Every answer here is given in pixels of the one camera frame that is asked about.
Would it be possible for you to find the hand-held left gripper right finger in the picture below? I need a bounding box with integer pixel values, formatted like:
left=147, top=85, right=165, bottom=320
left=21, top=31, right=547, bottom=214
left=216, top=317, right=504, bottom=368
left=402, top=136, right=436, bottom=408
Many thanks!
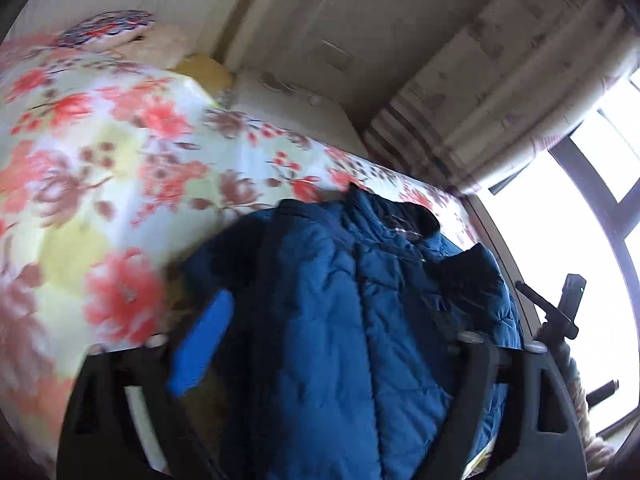
left=430, top=332, right=588, bottom=480

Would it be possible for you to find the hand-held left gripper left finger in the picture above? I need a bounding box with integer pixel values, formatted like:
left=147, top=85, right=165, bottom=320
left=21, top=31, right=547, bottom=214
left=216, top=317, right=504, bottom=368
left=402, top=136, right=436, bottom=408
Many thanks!
left=57, top=289, right=236, bottom=480

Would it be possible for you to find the blue puffer jacket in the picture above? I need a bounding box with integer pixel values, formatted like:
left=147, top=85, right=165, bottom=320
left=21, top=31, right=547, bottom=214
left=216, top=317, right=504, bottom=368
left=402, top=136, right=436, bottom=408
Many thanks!
left=180, top=182, right=526, bottom=480

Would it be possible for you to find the black phone holder stand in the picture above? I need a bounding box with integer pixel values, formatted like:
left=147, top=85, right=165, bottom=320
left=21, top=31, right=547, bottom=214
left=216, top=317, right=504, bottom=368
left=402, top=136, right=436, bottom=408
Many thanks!
left=515, top=272, right=587, bottom=347

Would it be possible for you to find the beige window ledge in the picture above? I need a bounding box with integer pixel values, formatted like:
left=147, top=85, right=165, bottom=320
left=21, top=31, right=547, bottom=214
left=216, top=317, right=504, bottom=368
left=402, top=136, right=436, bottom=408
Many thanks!
left=462, top=194, right=547, bottom=343

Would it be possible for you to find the floral quilt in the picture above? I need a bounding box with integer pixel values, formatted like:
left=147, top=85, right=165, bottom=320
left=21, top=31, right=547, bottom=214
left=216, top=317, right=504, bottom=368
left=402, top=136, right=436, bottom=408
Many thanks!
left=0, top=32, right=481, bottom=466

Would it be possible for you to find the white nightstand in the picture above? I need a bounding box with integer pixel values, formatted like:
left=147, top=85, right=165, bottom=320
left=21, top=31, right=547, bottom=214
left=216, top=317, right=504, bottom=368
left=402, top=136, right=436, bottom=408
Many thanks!
left=227, top=70, right=371, bottom=161

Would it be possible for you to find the yellow bed sheet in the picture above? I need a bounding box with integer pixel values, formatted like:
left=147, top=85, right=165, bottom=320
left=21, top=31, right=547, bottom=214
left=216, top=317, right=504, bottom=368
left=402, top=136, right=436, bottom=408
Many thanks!
left=167, top=55, right=236, bottom=107

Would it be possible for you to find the printed beige curtain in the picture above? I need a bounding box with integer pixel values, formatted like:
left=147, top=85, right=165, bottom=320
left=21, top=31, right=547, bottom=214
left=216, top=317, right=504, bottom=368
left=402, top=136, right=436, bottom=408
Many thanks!
left=362, top=0, right=640, bottom=197

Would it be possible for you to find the cream fluffy pillow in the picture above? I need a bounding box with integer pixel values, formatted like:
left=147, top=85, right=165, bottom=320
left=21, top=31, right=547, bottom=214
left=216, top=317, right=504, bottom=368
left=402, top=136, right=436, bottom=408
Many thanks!
left=120, top=25, right=194, bottom=69

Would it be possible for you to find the mandala patterned pillow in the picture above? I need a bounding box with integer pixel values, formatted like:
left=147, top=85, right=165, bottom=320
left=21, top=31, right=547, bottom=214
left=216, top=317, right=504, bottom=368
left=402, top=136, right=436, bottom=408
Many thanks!
left=55, top=9, right=157, bottom=54

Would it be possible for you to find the beige rope-wrapped post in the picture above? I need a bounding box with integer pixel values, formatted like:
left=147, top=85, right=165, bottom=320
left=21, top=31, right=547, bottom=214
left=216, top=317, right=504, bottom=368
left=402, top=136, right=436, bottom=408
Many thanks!
left=562, top=339, right=617, bottom=467

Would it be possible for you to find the dark window frame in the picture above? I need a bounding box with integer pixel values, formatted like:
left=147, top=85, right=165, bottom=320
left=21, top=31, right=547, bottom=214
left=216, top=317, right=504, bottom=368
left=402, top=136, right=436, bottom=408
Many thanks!
left=487, top=60, right=640, bottom=441

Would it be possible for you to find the beige wall socket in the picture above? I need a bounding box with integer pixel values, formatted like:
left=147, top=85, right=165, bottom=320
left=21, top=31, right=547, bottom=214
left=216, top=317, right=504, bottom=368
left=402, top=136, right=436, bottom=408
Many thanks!
left=320, top=37, right=357, bottom=72

